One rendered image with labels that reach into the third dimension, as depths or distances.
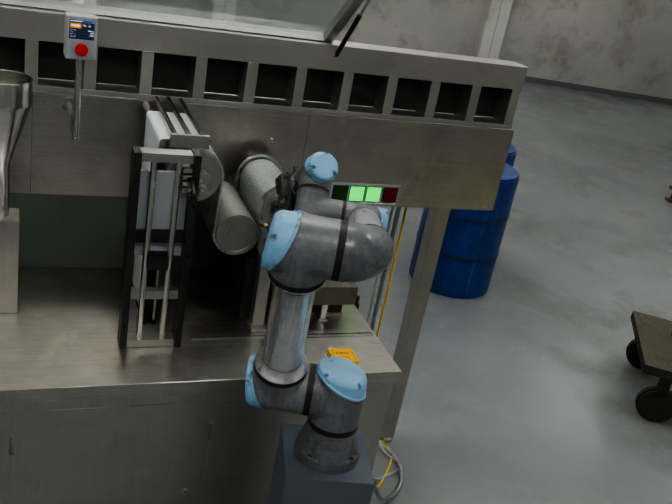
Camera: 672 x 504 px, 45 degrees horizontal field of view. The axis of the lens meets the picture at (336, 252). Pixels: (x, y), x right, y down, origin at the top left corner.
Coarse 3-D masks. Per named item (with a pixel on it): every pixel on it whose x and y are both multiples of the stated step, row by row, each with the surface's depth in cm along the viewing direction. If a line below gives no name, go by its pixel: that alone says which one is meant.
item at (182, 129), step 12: (156, 96) 231; (168, 96) 233; (168, 120) 212; (180, 120) 214; (192, 120) 216; (168, 132) 209; (180, 132) 211; (192, 132) 212; (180, 144) 203; (192, 144) 204; (204, 144) 205
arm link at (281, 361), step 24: (288, 216) 149; (312, 216) 150; (288, 240) 146; (312, 240) 147; (336, 240) 147; (264, 264) 149; (288, 264) 148; (312, 264) 148; (336, 264) 147; (288, 288) 152; (312, 288) 153; (288, 312) 159; (288, 336) 163; (264, 360) 172; (288, 360) 169; (264, 384) 173; (288, 384) 172; (264, 408) 179; (288, 408) 177
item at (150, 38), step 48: (0, 48) 220; (48, 48) 224; (96, 48) 221; (144, 48) 225; (192, 48) 230; (240, 48) 234; (288, 48) 239; (336, 48) 244; (384, 48) 253; (144, 96) 231; (192, 96) 236; (240, 96) 244; (288, 96) 250; (336, 96) 254; (384, 96) 257; (432, 96) 262; (480, 96) 276
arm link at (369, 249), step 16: (352, 208) 188; (368, 208) 186; (384, 208) 190; (352, 224) 150; (368, 224) 158; (384, 224) 188; (352, 240) 147; (368, 240) 149; (384, 240) 152; (352, 256) 147; (368, 256) 148; (384, 256) 152; (352, 272) 148; (368, 272) 150
